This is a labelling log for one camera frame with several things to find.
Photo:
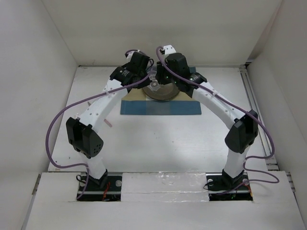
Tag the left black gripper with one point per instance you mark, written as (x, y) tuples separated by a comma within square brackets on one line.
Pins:
[(143, 85)]

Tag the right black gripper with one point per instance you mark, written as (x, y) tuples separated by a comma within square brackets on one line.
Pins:
[(159, 75)]

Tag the clear plastic cup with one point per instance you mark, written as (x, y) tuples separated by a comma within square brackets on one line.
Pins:
[(154, 84)]

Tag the dark olive round plate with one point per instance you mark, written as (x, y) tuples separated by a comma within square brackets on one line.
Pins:
[(164, 93)]

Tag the blue beige cloth placemat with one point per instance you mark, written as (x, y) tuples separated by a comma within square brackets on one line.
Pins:
[(136, 102)]

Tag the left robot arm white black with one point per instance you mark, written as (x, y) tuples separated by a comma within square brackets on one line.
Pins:
[(83, 131)]

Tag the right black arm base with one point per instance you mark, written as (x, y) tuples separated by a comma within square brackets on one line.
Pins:
[(219, 191)]

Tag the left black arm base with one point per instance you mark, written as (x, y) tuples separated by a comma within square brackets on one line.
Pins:
[(92, 192)]

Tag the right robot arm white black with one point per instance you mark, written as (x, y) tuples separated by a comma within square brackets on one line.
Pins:
[(242, 125)]

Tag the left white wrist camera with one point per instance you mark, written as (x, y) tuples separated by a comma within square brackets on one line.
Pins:
[(129, 53)]

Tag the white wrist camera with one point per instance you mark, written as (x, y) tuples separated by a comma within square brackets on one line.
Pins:
[(167, 50), (129, 53)]

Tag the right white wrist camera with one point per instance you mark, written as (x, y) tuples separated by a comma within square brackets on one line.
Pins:
[(167, 50)]

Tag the aluminium rail right side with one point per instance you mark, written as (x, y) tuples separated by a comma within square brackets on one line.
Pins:
[(267, 143)]

